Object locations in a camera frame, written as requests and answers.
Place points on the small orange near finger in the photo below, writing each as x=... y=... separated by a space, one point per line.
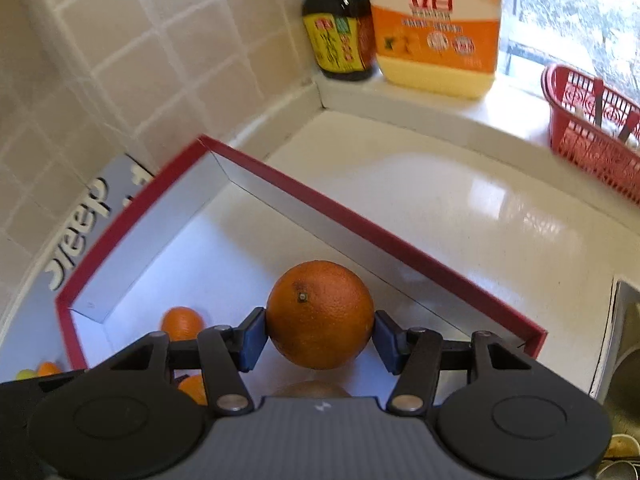
x=194 y=387

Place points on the green apple right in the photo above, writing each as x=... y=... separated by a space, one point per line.
x=27 y=373

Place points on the red white cardboard box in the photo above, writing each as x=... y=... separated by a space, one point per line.
x=216 y=228

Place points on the red plastic basket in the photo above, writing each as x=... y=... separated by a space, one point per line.
x=593 y=127

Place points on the yellow detergent jug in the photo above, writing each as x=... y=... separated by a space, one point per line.
x=440 y=46

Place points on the steel sink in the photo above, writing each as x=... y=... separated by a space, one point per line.
x=616 y=382

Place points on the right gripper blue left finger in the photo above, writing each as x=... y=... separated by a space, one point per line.
x=226 y=353

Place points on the small orange behind gripper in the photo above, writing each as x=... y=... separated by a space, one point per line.
x=182 y=323

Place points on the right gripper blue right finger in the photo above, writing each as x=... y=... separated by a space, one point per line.
x=413 y=356

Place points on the dark soy sauce bottle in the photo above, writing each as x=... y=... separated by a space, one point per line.
x=341 y=37

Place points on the light blue printed mat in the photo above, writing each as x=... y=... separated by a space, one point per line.
x=33 y=335

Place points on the large orange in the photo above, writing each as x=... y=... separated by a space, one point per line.
x=320 y=315

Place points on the brown kiwi fruit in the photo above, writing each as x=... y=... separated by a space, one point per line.
x=314 y=389

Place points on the small mandarin orange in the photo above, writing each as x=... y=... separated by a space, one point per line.
x=48 y=369

